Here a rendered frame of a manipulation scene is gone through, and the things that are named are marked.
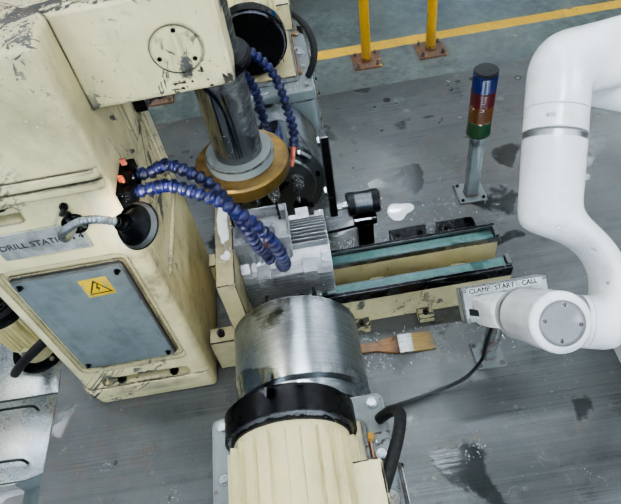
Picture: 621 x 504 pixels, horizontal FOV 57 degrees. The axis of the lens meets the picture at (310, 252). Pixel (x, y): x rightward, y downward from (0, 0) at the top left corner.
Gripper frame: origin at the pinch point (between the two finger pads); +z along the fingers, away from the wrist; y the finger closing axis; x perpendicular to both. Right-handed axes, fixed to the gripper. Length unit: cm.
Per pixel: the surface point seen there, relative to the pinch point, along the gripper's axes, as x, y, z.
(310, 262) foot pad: -13.4, 32.4, 16.4
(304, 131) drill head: -46, 29, 35
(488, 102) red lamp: -45, -16, 32
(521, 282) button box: -3.0, -8.4, 6.7
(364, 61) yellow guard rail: -133, -15, 242
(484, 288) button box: -2.9, -1.0, 6.7
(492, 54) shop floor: -122, -90, 235
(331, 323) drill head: -1.4, 30.0, -1.1
